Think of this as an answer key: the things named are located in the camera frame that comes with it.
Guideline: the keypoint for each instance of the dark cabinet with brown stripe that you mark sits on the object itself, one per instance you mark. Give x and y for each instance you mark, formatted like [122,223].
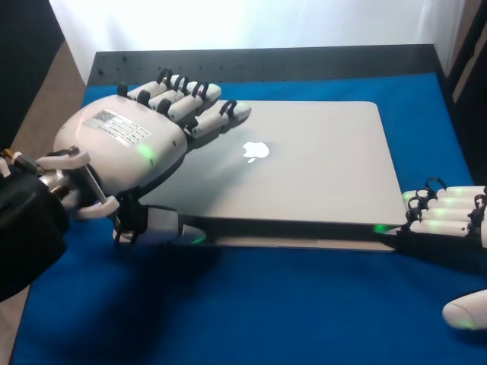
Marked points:
[475,76]

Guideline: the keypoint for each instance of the silver laptop with apple logo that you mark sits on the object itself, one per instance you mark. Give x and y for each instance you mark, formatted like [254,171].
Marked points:
[323,159]

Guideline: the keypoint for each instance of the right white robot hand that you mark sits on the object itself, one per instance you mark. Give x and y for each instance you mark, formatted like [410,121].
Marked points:
[445,213]

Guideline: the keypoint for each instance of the blue table cloth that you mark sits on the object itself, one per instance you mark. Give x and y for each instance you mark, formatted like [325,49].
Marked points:
[243,304]

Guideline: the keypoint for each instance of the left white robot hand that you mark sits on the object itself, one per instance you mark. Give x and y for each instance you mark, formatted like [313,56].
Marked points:
[121,140]

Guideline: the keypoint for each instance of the black backdrop panel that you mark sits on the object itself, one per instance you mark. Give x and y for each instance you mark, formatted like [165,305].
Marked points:
[23,57]

